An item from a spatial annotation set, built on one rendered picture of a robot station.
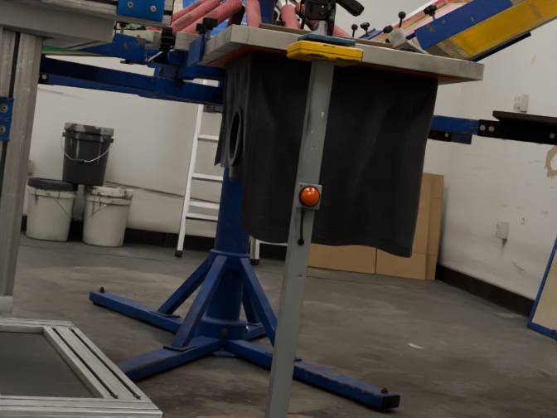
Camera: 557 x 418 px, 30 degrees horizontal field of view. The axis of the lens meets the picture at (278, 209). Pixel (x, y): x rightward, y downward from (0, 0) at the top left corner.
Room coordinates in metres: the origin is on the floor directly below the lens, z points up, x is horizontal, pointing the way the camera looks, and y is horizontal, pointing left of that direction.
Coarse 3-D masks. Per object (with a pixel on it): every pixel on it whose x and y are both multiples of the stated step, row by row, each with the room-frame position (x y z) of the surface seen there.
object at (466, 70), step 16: (224, 32) 2.37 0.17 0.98; (240, 32) 2.26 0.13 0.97; (256, 32) 2.27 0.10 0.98; (272, 32) 2.27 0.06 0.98; (208, 48) 2.64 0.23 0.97; (224, 48) 2.43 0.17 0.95; (272, 48) 2.28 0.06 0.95; (368, 48) 2.32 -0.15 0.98; (384, 48) 2.32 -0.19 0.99; (368, 64) 2.35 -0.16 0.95; (384, 64) 2.33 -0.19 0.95; (400, 64) 2.33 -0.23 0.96; (416, 64) 2.34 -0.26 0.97; (432, 64) 2.35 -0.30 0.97; (448, 64) 2.35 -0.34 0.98; (464, 64) 2.36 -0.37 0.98; (480, 64) 2.37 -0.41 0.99; (464, 80) 2.44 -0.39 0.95
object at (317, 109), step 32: (320, 64) 2.10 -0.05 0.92; (352, 64) 2.11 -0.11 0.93; (320, 96) 2.10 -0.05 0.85; (320, 128) 2.10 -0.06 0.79; (320, 160) 2.11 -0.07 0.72; (320, 192) 2.10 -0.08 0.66; (288, 256) 2.11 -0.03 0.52; (288, 288) 2.10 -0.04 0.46; (288, 320) 2.10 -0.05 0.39; (288, 352) 2.10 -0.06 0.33; (288, 384) 2.11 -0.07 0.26
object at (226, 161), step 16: (240, 64) 2.52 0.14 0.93; (240, 80) 2.49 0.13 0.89; (224, 96) 2.79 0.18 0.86; (240, 96) 2.47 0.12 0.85; (224, 112) 2.79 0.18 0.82; (240, 112) 2.42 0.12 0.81; (224, 128) 2.80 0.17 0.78; (240, 128) 2.39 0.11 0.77; (224, 144) 2.73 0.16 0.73; (240, 144) 2.41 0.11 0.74; (224, 160) 2.70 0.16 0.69; (240, 160) 2.42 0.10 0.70; (240, 176) 2.44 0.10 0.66
